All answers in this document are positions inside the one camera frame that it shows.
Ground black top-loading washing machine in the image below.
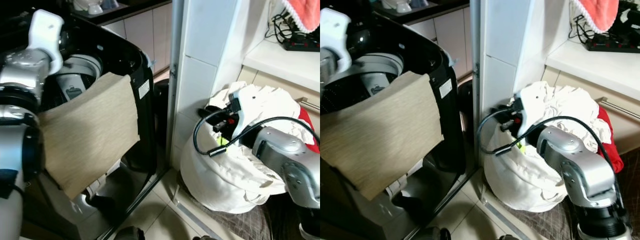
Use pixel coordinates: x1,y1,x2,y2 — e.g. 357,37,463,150
320,0,477,240
0,0,172,240

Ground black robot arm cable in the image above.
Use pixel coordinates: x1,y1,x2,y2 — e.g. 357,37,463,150
192,107,321,158
475,107,623,201

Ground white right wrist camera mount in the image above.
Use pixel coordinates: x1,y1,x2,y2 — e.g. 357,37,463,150
227,86,262,135
514,85,547,138

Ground white laundry bag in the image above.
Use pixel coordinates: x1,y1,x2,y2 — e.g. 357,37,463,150
482,80,614,214
179,81,312,216

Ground white kitchenware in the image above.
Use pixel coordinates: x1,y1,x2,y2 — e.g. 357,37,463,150
72,0,121,16
381,0,431,14

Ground brown chequered floor mat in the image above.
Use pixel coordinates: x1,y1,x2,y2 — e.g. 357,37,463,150
220,199,303,240
502,199,583,240

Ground metal drawer handle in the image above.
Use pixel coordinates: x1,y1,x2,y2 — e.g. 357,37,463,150
299,97,321,114
596,96,640,124

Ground beige counter cabinet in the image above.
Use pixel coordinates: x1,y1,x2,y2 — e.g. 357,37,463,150
542,39,640,157
237,38,321,151

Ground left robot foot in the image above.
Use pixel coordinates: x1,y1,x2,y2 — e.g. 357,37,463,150
414,226,452,240
114,226,147,240

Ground black power strip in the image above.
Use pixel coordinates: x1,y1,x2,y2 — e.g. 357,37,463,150
585,33,640,54
282,32,321,53

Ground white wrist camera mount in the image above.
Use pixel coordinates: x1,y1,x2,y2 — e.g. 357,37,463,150
320,7,352,74
227,86,262,135
514,85,547,138
27,9,66,76

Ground coral towel with white trim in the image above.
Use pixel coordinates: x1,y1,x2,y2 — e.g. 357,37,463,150
569,0,621,34
281,0,321,34

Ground beige woven cloth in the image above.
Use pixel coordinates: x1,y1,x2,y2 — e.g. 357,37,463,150
37,72,141,201
320,70,445,202

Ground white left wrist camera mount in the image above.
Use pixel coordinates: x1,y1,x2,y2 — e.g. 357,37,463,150
27,9,66,76
320,7,352,74

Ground tangled black power cables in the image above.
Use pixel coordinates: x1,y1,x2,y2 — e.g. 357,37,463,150
569,12,601,47
264,9,301,45

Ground pale pink kitchen cabinet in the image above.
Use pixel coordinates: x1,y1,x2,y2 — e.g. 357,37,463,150
404,5,474,82
100,2,174,77

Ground red garment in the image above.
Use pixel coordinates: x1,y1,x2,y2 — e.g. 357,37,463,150
297,106,321,154
597,105,625,174

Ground aluminium door frame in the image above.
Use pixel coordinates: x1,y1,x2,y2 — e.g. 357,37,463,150
166,0,187,172
471,0,488,168

